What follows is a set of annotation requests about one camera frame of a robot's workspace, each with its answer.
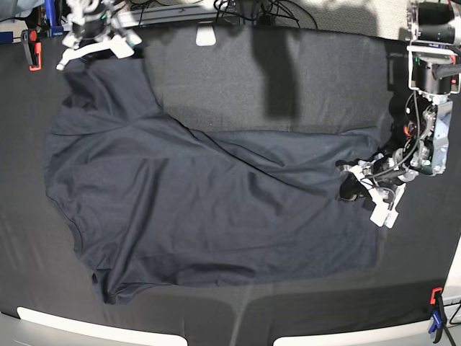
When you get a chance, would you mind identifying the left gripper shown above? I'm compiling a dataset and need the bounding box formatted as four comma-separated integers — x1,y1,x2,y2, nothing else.
336,151,420,202

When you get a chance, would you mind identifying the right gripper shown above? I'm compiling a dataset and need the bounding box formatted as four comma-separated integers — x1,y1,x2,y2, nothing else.
62,6,118,49

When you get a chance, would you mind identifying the dark navy t-shirt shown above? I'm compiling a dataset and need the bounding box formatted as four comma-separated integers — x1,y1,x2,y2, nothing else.
44,58,378,304

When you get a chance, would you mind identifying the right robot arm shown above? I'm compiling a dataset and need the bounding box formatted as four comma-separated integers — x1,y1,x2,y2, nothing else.
62,0,125,50

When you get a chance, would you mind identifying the blue bar clamp far left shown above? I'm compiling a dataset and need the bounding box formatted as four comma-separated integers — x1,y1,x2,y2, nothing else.
44,0,64,37

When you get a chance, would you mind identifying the orange clamp far left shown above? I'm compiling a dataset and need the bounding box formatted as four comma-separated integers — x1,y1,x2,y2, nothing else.
20,29,42,71

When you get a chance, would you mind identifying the white tab at table edge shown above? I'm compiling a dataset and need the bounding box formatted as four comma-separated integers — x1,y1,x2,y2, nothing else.
195,22,217,47

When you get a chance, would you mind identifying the black table cover cloth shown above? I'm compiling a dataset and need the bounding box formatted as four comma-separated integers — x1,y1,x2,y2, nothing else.
1,27,460,345

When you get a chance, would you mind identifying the blue orange clamp near right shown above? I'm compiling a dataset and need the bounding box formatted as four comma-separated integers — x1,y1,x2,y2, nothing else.
428,287,457,346

